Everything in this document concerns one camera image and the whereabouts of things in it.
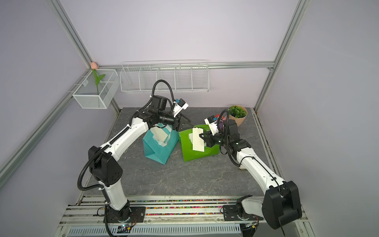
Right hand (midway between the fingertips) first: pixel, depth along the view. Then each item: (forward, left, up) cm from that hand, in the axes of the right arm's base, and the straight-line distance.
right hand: (200, 134), depth 79 cm
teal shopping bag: (-6, +25, -9) cm, 27 cm away
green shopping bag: (-4, +7, -14) cm, 16 cm away
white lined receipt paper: (+3, +24, -6) cm, 25 cm away
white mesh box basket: (+18, +63, +13) cm, 67 cm away
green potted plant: (+23, -26, -7) cm, 35 cm away
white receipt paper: (-3, +1, -3) cm, 5 cm away
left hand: (+1, +5, +7) cm, 8 cm away
